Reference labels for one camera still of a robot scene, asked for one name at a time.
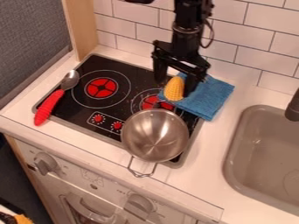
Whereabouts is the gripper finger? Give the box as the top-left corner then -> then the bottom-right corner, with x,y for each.
181,69 -> 208,98
151,57 -> 171,86

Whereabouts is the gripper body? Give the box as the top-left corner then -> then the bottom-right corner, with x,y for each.
150,39 -> 212,77

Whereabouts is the yellow toy corn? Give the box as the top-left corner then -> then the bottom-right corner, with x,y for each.
162,75 -> 186,102

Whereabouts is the blue cloth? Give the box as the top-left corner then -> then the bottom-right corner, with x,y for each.
156,72 -> 236,123

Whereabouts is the toy stove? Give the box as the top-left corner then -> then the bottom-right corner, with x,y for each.
31,52 -> 206,170

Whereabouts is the silver pot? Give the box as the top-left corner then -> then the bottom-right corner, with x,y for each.
119,108 -> 191,179

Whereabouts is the toy sink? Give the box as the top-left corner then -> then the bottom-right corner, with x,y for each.
223,104 -> 299,217

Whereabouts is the red-handled silver spoon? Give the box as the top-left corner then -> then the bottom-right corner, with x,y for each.
32,69 -> 81,127

